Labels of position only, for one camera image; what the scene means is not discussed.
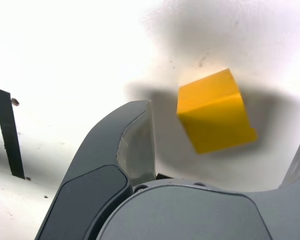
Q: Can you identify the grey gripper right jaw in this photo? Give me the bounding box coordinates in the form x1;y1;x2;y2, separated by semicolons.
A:
94;136;300;240

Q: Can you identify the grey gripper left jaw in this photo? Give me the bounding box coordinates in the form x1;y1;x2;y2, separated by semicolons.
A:
35;99;156;240

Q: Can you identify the yellow cube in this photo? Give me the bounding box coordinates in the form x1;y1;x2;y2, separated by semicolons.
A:
176;67;259;155

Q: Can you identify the black tape strip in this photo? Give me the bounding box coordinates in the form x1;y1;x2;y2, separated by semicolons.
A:
0;86;26;180

